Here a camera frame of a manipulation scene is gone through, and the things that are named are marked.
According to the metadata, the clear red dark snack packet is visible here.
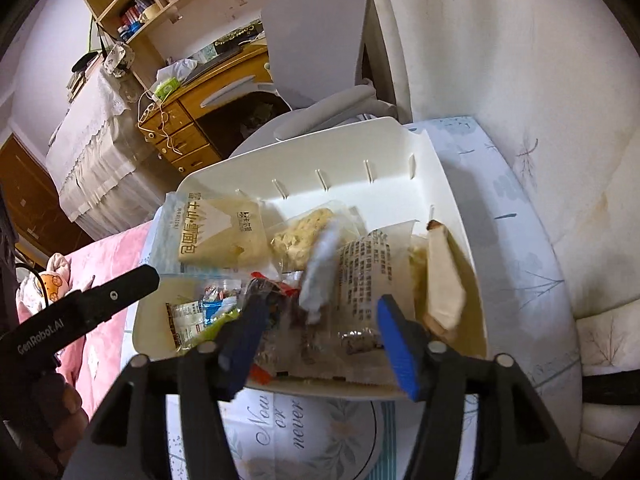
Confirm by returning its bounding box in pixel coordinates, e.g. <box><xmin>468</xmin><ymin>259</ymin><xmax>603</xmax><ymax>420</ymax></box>
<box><xmin>246</xmin><ymin>271</ymin><xmax>352</xmax><ymax>384</ymax></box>

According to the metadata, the clear printed snack packet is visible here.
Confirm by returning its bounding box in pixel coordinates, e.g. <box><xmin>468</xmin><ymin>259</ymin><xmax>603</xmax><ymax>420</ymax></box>
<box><xmin>332</xmin><ymin>220</ymin><xmax>416</xmax><ymax>354</ymax></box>

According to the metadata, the clear green snack packet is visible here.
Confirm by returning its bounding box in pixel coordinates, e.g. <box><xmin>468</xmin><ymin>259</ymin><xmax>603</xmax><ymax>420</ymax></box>
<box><xmin>266</xmin><ymin>200</ymin><xmax>366</xmax><ymax>273</ymax></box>

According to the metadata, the light blue bread packet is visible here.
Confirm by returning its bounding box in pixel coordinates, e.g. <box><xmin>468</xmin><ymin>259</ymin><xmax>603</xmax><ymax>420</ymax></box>
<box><xmin>149</xmin><ymin>192</ymin><xmax>271</xmax><ymax>276</ymax></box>

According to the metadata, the green pineapple cake packet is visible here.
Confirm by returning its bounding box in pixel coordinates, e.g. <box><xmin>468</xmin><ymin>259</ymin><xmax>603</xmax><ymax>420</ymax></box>
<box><xmin>178</xmin><ymin>308</ymin><xmax>241</xmax><ymax>356</ymax></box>

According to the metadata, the blue foil snack packet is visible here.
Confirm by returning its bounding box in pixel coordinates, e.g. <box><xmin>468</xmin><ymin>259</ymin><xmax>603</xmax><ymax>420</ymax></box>
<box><xmin>200</xmin><ymin>278</ymin><xmax>242</xmax><ymax>327</ymax></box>

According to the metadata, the beige cracker pack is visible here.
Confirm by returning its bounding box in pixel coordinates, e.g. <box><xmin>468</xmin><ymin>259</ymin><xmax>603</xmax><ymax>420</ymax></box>
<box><xmin>425</xmin><ymin>220</ymin><xmax>466</xmax><ymax>340</ymax></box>

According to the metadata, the white snack bag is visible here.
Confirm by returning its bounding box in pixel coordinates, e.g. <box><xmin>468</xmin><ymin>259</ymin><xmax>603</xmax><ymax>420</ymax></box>
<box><xmin>298</xmin><ymin>214</ymin><xmax>348</xmax><ymax>326</ymax></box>

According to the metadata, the person left hand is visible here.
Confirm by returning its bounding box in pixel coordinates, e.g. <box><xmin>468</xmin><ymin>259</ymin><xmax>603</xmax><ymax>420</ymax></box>
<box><xmin>1</xmin><ymin>373</ymin><xmax>88</xmax><ymax>479</ymax></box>

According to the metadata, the pink quilted blanket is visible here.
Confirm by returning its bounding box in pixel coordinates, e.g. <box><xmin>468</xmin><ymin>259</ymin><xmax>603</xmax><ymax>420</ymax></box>
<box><xmin>1</xmin><ymin>222</ymin><xmax>160</xmax><ymax>415</ymax></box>

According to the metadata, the teal patterned table mat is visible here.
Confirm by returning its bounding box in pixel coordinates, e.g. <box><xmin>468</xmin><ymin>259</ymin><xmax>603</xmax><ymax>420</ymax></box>
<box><xmin>119</xmin><ymin>115</ymin><xmax>584</xmax><ymax>480</ymax></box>

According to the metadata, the lace covered cabinet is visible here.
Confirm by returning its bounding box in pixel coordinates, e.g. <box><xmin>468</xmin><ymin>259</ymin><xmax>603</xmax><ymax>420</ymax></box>
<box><xmin>46</xmin><ymin>68</ymin><xmax>181</xmax><ymax>240</ymax></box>

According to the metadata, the wooden desk with drawers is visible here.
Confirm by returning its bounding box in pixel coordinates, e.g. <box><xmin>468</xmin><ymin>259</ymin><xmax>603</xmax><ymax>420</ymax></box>
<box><xmin>138</xmin><ymin>42</ymin><xmax>271</xmax><ymax>177</ymax></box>

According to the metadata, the cream floral sofa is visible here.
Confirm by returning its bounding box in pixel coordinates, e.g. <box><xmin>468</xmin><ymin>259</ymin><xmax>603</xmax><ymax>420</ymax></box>
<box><xmin>374</xmin><ymin>0</ymin><xmax>639</xmax><ymax>477</ymax></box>

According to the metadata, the grey office chair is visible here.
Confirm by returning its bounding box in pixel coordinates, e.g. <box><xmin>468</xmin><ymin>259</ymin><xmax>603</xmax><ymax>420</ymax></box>
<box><xmin>231</xmin><ymin>0</ymin><xmax>398</xmax><ymax>156</ymax></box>

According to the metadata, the wooden bookshelf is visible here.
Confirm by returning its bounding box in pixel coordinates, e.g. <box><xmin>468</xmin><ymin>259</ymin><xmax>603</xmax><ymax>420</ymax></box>
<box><xmin>71</xmin><ymin>0</ymin><xmax>281</xmax><ymax>89</ymax></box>

